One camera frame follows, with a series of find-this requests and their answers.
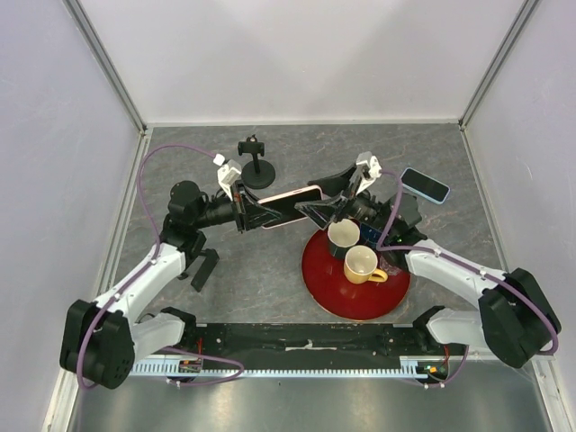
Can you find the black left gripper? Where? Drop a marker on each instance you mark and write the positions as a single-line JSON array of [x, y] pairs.
[[238, 193]]

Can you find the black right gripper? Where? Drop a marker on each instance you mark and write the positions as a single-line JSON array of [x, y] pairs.
[[320, 212]]

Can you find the pink cased phone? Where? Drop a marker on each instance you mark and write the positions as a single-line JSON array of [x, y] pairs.
[[285, 204]]

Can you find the black phone stand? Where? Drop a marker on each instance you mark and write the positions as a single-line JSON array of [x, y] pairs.
[[258, 173]]

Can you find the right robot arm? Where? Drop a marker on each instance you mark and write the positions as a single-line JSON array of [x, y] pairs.
[[513, 318]]

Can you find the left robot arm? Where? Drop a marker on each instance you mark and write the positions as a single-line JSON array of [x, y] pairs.
[[104, 338]]

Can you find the blue cased phone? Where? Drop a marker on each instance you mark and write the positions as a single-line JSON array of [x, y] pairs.
[[424, 186]]

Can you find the green mug white inside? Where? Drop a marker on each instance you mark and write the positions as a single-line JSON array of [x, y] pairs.
[[342, 236]]

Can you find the dark blue cup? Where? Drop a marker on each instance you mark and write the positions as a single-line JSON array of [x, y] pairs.
[[370, 234]]

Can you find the black rectangular block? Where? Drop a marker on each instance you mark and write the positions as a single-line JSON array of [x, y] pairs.
[[210, 259]]

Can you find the yellow mug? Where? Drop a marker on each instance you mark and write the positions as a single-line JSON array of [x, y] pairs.
[[361, 265]]

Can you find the red round tray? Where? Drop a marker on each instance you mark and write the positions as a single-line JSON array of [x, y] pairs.
[[325, 280]]

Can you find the clear glass cup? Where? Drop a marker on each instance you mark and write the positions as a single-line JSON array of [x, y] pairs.
[[389, 265]]

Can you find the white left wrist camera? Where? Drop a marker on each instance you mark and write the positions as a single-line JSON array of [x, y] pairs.
[[229, 170]]

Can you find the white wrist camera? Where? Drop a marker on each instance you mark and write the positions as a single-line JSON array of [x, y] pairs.
[[229, 170], [369, 166]]

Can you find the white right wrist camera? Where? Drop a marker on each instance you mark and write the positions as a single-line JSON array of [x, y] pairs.
[[369, 166]]

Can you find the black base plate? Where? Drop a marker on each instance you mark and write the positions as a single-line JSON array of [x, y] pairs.
[[313, 344]]

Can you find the slotted cable duct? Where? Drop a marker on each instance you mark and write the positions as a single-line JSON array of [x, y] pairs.
[[189, 367]]

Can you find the aluminium frame rail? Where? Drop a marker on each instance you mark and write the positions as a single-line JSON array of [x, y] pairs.
[[102, 57]]

